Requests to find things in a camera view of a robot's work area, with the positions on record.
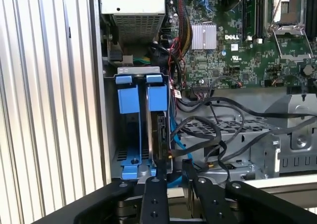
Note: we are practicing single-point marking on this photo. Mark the metal socket cover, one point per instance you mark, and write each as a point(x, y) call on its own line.
point(294, 56)

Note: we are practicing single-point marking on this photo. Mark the green Dell motherboard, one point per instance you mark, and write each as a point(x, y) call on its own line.
point(247, 68)

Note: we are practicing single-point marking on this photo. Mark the hard disk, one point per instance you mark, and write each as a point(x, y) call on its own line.
point(156, 97)

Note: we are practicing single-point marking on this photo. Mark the metal disk bay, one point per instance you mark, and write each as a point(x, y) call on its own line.
point(138, 70)

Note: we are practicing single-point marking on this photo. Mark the metal locking lever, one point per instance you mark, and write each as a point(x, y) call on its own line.
point(280, 4)

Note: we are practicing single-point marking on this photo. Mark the grey metal drive cage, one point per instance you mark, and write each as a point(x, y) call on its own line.
point(272, 144)

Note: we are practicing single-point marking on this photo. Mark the empty blue disk carrier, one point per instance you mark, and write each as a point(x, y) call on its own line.
point(127, 100)

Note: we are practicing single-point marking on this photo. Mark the CPU socket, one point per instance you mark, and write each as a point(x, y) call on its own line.
point(288, 13)

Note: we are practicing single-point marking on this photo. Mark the black RAM slot bank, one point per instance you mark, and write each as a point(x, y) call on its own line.
point(312, 8)
point(250, 11)

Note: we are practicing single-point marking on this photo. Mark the black open PC case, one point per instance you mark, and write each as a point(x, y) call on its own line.
point(95, 60)

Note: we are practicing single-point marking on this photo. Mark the silver finned heatsink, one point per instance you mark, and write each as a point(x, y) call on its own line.
point(205, 35)

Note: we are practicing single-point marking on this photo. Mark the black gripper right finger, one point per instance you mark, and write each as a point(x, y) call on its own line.
point(218, 204)

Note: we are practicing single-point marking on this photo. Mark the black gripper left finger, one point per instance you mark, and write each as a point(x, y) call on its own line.
point(156, 199)

